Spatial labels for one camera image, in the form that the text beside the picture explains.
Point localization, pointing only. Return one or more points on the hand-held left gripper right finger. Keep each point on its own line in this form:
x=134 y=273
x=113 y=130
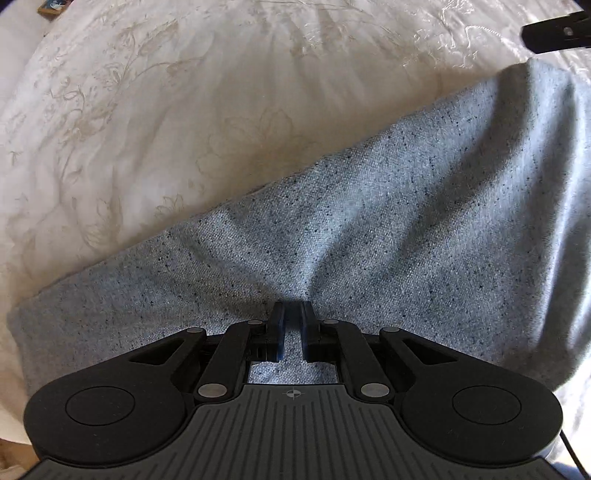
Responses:
x=306 y=332

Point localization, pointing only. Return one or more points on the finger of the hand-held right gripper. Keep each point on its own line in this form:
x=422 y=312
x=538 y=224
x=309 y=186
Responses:
x=561 y=31

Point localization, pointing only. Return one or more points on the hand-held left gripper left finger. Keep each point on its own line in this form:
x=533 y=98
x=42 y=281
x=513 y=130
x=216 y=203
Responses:
x=278 y=332

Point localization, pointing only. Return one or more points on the grey speckled pants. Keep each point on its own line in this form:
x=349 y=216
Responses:
x=392 y=221

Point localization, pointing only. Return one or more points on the cream floral bedspread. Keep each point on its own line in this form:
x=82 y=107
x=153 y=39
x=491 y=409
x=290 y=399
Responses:
x=161 y=106

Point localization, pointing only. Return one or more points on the small printed box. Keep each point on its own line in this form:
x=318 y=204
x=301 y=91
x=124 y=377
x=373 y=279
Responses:
x=51 y=6

